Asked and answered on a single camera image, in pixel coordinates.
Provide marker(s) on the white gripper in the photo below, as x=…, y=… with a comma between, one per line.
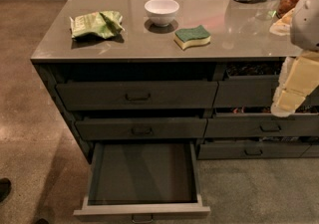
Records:
x=306, y=24

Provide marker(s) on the grey drawer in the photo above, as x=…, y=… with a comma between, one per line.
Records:
x=142, y=183
x=100, y=128
x=254, y=122
x=248, y=84
x=151, y=95
x=253, y=148

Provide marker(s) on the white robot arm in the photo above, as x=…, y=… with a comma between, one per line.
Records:
x=304, y=30

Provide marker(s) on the green yellow sponge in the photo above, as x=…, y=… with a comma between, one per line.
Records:
x=191, y=37

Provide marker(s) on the white ceramic bowl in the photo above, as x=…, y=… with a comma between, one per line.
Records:
x=161, y=12

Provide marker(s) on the grey kitchen island cabinet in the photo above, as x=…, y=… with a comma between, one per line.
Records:
x=145, y=52

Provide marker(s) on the green chip bag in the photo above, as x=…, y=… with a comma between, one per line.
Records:
x=103, y=24

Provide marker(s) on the black shoe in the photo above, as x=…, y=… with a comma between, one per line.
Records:
x=5, y=188

